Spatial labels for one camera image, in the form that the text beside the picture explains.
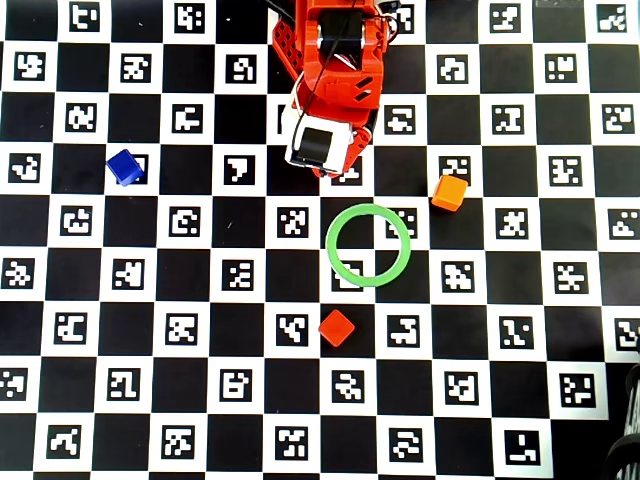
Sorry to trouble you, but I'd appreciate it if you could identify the red gripper black motor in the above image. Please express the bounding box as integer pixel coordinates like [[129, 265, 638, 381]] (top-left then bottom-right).
[[319, 110, 378, 180]]

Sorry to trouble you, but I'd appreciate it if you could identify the orange cube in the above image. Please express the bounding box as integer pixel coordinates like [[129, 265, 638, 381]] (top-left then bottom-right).
[[430, 174, 470, 214]]

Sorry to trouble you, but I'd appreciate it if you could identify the red cube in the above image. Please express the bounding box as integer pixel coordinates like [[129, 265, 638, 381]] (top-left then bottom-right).
[[318, 308, 357, 348]]

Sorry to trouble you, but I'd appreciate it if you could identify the blue cube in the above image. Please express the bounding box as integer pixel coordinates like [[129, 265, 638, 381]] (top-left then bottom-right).
[[105, 148, 147, 188]]

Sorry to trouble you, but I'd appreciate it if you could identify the red perforated robot base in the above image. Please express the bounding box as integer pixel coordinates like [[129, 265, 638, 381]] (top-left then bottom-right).
[[271, 18, 307, 82]]

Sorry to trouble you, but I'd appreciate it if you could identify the black white marker checkerboard mat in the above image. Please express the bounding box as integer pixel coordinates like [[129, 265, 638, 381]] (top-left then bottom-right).
[[0, 0, 640, 475]]

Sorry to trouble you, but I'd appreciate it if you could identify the black ribbed stand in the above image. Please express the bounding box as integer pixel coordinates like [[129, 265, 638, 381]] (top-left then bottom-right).
[[605, 363, 640, 480]]

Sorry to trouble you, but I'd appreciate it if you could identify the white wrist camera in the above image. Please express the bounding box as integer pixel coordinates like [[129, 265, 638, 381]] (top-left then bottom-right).
[[283, 113, 357, 177]]

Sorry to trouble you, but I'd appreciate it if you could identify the green ring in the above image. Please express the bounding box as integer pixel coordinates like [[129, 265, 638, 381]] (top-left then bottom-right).
[[325, 203, 413, 289]]

